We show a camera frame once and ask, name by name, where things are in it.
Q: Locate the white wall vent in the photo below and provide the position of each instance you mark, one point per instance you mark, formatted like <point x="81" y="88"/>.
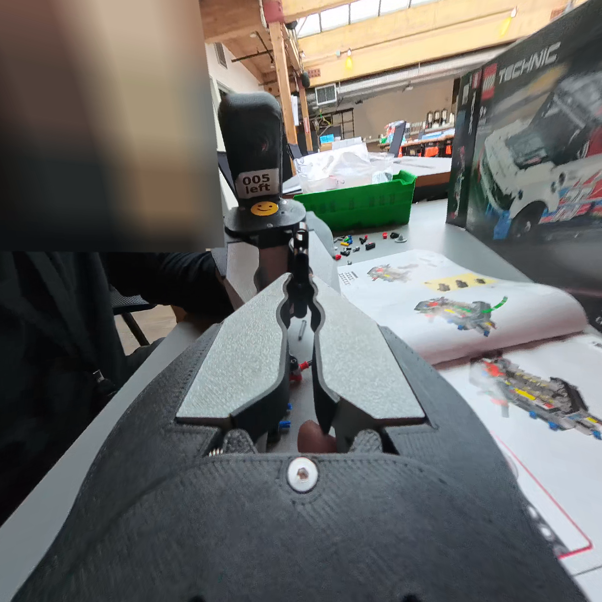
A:
<point x="326" y="95"/>

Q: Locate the cluttered background workbench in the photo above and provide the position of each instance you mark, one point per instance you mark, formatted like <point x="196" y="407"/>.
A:
<point x="423" y="136"/>

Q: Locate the neighbouring wooden-edged table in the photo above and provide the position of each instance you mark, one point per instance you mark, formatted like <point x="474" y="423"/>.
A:
<point x="428" y="164"/>

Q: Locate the small red black lego assembly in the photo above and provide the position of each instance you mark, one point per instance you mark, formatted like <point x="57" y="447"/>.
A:
<point x="297" y="369"/>

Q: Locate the clear plastic bags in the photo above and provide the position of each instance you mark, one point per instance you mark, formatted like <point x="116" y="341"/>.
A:
<point x="338" y="164"/>

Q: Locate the black chair armrest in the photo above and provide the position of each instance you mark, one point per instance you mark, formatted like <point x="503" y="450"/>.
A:
<point x="129" y="301"/>

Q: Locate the lego instruction booklet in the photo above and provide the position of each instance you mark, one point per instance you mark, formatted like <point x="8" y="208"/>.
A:
<point x="517" y="320"/>

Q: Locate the person's dark clothing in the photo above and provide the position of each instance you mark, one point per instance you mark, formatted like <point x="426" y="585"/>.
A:
<point x="47" y="352"/>

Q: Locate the green plastic bin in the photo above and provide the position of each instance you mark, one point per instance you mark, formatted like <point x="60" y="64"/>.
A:
<point x="357" y="207"/>

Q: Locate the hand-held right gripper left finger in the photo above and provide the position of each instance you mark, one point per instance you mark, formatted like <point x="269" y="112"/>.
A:
<point x="235" y="367"/>

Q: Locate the small dark lego axle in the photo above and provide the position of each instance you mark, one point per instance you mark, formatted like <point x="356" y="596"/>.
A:
<point x="301" y="329"/>

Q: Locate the background wooden column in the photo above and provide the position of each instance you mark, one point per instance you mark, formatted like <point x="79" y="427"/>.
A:
<point x="282" y="70"/>

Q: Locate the person's right hand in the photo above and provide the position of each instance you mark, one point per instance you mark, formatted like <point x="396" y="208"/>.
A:
<point x="316" y="437"/>

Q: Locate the black lego beam assembly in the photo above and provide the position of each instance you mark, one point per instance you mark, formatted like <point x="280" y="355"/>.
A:
<point x="301" y="263"/>

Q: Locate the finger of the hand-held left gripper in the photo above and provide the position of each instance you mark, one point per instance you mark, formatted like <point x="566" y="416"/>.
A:
<point x="323" y="254"/>
<point x="242" y="273"/>

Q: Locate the scattered small lego pieces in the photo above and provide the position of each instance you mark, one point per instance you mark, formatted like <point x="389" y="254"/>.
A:
<point x="350" y="244"/>

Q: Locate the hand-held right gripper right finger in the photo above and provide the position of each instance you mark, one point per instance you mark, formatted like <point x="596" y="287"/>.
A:
<point x="367" y="371"/>

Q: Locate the lego set box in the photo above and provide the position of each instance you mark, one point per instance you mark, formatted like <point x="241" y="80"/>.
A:
<point x="541" y="141"/>

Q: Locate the person's left forearm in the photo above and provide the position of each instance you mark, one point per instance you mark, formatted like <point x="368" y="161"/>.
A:
<point x="164" y="282"/>

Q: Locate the hanging yellow lamp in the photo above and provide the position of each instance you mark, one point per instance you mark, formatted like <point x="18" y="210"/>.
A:
<point x="348" y="59"/>

